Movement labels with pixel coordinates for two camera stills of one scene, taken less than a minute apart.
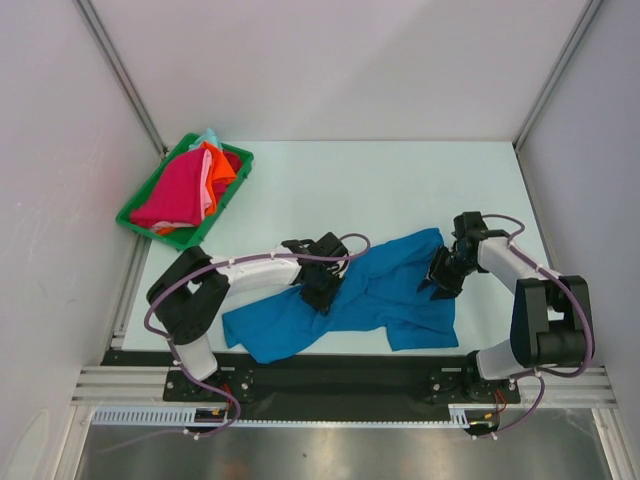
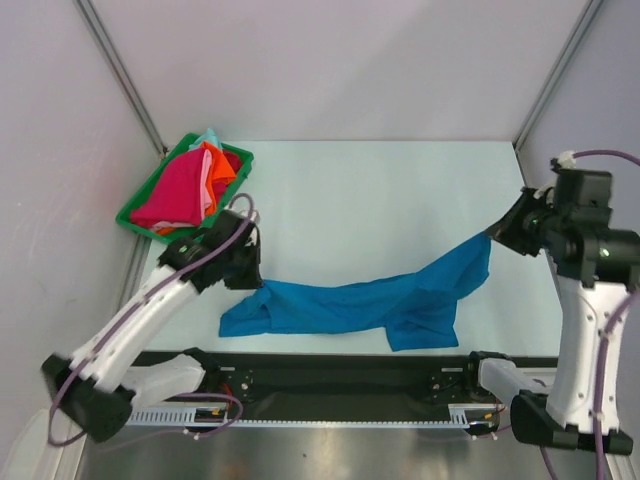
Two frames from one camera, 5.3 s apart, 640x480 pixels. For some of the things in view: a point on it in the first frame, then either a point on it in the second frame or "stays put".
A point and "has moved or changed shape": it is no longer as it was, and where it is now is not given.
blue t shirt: x=388 y=288 has moved or changed shape
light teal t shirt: x=209 y=137 stays put
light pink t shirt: x=205 y=195 stays put
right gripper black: x=445 y=275 to x=520 y=220
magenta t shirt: x=175 y=196 stays put
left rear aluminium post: x=100 y=36 stays put
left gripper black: x=321 y=303 to x=252 y=280
